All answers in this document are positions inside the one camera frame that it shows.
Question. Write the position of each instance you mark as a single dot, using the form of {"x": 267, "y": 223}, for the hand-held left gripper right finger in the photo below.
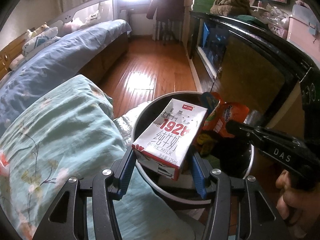
{"x": 198, "y": 178}

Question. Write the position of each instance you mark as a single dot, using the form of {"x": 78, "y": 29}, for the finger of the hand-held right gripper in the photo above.
{"x": 262, "y": 140}

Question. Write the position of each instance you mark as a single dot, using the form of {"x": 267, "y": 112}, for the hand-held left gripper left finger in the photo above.
{"x": 126, "y": 171}

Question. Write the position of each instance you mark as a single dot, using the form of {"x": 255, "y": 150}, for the red orange snack packet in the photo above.
{"x": 225, "y": 117}

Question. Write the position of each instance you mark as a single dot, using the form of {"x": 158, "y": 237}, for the white red milk carton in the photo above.
{"x": 170, "y": 135}

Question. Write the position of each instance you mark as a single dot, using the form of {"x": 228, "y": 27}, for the white bin with black bag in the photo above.
{"x": 147, "y": 120}

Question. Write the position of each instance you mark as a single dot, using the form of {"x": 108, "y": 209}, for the person's right hand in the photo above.
{"x": 300, "y": 207}

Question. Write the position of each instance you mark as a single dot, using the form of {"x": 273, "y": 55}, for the grey patterned cloth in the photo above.
{"x": 125, "y": 125}

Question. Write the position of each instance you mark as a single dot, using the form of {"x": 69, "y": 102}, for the teal floral blanket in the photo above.
{"x": 62, "y": 140}

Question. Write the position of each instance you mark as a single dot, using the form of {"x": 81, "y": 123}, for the black glass-door cabinet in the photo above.
{"x": 250, "y": 62}

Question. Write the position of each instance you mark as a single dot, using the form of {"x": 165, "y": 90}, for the pink storage box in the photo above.
{"x": 302, "y": 26}

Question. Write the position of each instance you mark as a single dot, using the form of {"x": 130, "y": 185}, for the white perforated basket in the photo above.
{"x": 277, "y": 31}

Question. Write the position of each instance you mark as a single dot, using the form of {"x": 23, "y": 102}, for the white plastic bags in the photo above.
{"x": 276, "y": 16}

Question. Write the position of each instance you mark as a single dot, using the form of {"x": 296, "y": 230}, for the dark green cloth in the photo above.
{"x": 250, "y": 20}

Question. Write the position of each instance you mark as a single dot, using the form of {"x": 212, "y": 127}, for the bed with blue duvet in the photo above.
{"x": 57, "y": 55}

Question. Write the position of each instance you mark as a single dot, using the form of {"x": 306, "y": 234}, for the brown fuzzy blanket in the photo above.
{"x": 230, "y": 3}

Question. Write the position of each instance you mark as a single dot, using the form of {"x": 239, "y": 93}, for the striped curtain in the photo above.
{"x": 165, "y": 31}

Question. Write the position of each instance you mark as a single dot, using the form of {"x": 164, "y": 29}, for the white radiator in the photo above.
{"x": 137, "y": 22}

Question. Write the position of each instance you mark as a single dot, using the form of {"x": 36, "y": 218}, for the small white pillow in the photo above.
{"x": 17, "y": 61}

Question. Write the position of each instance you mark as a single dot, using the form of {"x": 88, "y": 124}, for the pink plush toy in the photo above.
{"x": 73, "y": 24}

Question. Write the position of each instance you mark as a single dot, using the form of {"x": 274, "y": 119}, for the white blue patterned pillow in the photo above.
{"x": 41, "y": 40}

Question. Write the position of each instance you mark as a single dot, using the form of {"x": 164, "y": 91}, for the wooden headboard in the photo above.
{"x": 10, "y": 57}

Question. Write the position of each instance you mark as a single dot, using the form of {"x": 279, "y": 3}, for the yellow plush toy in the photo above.
{"x": 37, "y": 31}

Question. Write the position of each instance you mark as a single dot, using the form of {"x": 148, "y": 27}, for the dark hanging coat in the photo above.
{"x": 166, "y": 2}

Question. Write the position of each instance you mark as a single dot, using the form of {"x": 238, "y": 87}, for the wooden bed frame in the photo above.
{"x": 110, "y": 55}

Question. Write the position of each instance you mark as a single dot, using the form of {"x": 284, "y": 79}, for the grey bed guard rail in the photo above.
{"x": 87, "y": 10}

